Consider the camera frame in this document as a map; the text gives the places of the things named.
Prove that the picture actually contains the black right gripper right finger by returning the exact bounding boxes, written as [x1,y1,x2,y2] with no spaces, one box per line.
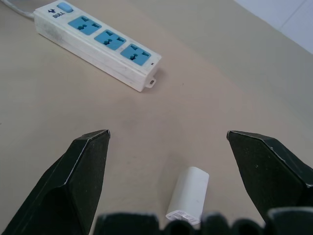
[226,130,313,223]

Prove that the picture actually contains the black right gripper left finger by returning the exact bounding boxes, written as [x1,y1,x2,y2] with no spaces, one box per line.
[0,129,111,235]

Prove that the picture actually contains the white plug adapter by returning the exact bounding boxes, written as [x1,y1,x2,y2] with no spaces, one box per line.
[165,166,210,226]

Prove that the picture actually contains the white power strip blue sockets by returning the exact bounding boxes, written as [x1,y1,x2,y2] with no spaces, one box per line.
[33,1,162,93]

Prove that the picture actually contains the white cable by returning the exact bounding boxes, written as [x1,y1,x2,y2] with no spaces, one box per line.
[5,0,36,21]

